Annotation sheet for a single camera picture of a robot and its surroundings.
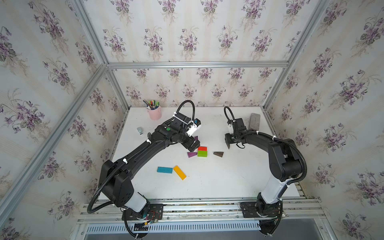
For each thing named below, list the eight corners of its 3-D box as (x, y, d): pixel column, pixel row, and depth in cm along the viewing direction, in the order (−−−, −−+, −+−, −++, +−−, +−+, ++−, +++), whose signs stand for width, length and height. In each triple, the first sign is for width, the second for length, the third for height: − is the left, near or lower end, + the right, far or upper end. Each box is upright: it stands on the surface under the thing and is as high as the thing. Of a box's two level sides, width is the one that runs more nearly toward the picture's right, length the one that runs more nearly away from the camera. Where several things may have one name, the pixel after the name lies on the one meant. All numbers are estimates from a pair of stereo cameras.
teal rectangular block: (157, 172, 89) (156, 170, 87) (158, 167, 91) (157, 166, 89) (172, 173, 89) (172, 172, 87) (173, 169, 90) (173, 168, 89)
